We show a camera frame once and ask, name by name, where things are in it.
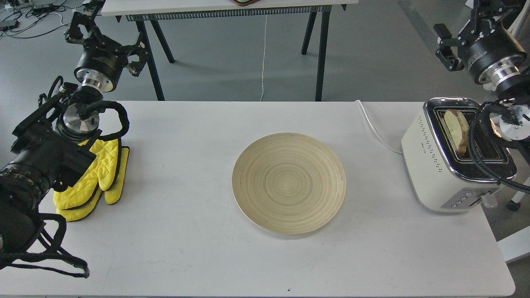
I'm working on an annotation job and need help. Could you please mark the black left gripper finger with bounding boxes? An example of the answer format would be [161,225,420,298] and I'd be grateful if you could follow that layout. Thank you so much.
[119,32,150,77]
[65,0,108,47]

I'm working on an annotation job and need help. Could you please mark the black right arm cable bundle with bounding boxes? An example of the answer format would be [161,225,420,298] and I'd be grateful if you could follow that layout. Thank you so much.
[467,102,530,194]

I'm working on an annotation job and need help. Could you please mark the black floor cables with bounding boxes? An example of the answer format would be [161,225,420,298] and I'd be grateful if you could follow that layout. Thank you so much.
[0,0,83,40]

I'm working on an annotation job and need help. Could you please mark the upper yellow oven mitt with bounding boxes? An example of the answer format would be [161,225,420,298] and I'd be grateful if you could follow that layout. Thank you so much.
[53,138,121,211]

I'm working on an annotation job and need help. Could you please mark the round wooden plate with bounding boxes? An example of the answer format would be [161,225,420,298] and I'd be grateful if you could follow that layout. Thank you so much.
[231,132,347,235]

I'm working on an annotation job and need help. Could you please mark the background white trestle table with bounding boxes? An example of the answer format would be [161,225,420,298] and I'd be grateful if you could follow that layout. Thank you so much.
[101,0,358,101]

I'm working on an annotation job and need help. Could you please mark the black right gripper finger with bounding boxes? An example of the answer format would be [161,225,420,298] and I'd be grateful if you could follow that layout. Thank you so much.
[434,23,469,72]
[466,0,526,40]

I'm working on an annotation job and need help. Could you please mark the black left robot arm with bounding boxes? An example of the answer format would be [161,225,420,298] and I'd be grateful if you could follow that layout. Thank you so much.
[1,0,149,279]

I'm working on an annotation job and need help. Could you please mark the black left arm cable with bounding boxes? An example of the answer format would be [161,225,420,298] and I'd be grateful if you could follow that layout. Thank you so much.
[79,101,130,142]

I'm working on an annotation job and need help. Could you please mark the brown object on background table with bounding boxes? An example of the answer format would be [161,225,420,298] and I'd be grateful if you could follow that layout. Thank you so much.
[231,0,260,6]

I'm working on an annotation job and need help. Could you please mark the white hanging cable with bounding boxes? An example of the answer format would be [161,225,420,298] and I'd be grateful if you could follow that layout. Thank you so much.
[260,15,267,102]

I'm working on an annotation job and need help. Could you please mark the slice of bread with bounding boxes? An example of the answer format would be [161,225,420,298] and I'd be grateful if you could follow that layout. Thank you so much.
[443,109,469,156]

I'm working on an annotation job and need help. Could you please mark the white toaster power cable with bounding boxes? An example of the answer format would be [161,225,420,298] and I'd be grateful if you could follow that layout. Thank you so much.
[354,99,404,155]

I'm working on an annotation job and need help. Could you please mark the yellow oven mitt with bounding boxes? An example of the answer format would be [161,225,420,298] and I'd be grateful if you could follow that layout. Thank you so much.
[55,146,130,222]
[53,138,121,211]

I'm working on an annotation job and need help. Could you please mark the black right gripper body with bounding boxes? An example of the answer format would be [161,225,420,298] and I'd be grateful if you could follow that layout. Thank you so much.
[462,23,528,87]

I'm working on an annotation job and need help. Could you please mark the cream white toaster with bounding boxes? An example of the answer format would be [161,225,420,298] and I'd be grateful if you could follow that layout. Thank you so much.
[401,97,500,213]

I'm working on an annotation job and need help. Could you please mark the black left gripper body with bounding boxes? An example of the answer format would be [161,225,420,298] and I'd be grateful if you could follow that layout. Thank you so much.
[74,47,128,92]

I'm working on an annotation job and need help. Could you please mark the lower yellow oven mitt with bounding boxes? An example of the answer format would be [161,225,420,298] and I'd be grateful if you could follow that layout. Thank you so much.
[55,146,130,222]

